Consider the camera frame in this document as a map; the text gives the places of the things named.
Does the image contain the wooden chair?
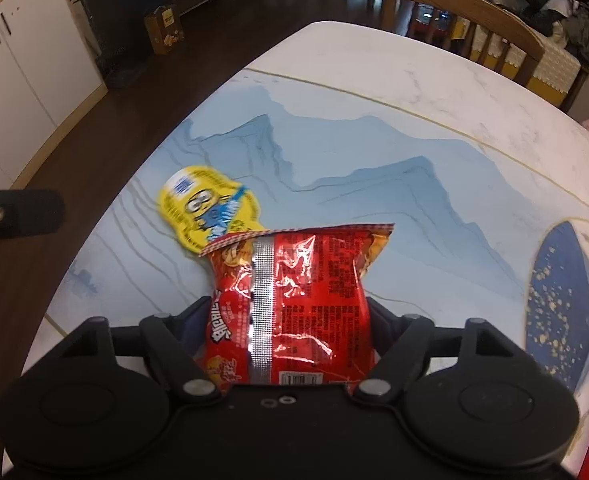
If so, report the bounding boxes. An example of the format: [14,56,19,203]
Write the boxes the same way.
[381,0,546,88]

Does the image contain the dark cabinet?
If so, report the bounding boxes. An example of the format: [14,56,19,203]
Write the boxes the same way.
[72,0,125,76]

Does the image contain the brown cardboard carton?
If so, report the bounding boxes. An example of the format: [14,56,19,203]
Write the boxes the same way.
[144,5,185,56]

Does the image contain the grey backpack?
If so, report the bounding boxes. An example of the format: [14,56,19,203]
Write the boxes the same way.
[559,0,589,63]

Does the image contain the red snack bag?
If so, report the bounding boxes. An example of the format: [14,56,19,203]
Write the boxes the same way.
[194,222,395,386]

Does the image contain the sofa with cream cover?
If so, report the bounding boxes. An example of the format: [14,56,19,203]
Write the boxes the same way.
[455,0,589,111]

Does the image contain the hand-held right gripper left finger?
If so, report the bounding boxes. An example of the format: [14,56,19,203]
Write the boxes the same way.
[67,300,222,402]

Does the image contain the yellow cartoon snack packet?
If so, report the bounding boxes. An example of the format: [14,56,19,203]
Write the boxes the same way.
[155,165,265,256]

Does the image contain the white cabinet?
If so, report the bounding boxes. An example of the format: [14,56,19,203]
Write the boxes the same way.
[0,0,109,186]

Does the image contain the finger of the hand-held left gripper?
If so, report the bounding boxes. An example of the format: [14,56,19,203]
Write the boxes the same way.
[0,187,66,248]

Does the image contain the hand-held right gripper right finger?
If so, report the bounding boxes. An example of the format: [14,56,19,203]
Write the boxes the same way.
[355,300,520,402]

